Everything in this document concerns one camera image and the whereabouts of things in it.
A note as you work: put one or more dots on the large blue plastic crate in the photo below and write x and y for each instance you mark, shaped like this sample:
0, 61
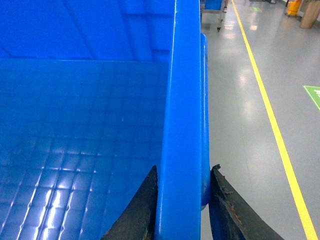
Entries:
93, 95

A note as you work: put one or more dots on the yellow mop bucket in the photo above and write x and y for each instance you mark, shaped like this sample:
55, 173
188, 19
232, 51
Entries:
293, 7

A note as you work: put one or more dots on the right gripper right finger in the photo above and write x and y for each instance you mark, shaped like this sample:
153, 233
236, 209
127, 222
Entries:
231, 217

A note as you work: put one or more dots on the metal cart with blue bin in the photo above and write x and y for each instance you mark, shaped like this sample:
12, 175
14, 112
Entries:
213, 7

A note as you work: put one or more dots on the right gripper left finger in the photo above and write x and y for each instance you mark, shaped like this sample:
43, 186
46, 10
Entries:
138, 220

